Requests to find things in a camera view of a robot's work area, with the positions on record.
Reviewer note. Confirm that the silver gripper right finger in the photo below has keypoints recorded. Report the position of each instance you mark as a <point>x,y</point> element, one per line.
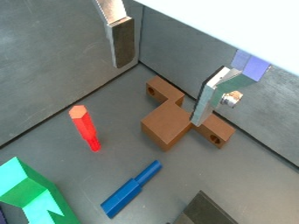
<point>219,90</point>

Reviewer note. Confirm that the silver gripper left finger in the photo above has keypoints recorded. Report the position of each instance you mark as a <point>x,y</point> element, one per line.
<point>120,30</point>

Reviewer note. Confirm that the green U-shaped block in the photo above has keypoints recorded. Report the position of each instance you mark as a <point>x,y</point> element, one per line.
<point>25,189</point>

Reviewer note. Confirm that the brown T-shaped wooden block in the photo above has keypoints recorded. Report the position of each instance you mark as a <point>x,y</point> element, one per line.
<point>167,123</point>

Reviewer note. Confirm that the red hexagonal peg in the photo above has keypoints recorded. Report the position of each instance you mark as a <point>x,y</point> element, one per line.
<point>79,115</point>

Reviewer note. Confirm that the blue cylindrical peg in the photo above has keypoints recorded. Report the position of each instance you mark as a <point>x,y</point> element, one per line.
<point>128,190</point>

